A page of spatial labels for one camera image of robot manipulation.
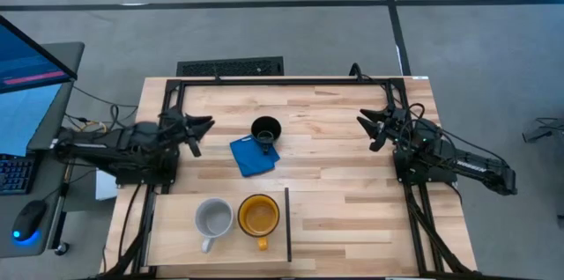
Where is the black cable loop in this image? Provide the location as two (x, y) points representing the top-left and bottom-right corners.
(349, 63), (365, 83)

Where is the yellow mug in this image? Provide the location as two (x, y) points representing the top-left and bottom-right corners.
(237, 194), (281, 252)

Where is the black mug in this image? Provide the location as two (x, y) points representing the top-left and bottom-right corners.
(250, 115), (283, 155)

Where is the yellow cable coil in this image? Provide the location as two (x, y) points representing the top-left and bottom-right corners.
(78, 120), (108, 134)

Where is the black computer mouse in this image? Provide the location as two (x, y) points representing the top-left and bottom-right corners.
(11, 199), (48, 243)

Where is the black keyboard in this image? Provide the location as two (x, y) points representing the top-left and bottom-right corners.
(0, 152), (34, 196)

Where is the grey patterned mug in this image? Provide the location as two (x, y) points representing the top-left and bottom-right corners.
(195, 197), (234, 254)

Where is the black cable bundle on floor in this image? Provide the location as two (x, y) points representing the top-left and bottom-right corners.
(522, 116), (564, 144)

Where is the grey side desk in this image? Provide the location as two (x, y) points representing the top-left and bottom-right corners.
(0, 41), (85, 259)

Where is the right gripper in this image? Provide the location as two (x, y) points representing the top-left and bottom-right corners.
(356, 104), (410, 141)

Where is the black table frame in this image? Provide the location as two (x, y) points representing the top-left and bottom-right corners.
(105, 76), (479, 279)

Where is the blue cloth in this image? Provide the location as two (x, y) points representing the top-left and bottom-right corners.
(229, 134), (281, 179)

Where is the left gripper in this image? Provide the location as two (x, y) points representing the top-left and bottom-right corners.
(163, 107), (216, 143)

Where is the black floor grille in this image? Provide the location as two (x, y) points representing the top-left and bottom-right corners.
(176, 55), (285, 77)

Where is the computer monitor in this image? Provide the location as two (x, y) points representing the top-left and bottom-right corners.
(0, 14), (79, 95)

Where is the wooden shelf with black frame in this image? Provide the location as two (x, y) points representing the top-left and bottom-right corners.
(146, 187), (293, 268)

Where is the white box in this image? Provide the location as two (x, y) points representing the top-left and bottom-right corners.
(95, 169), (120, 202)

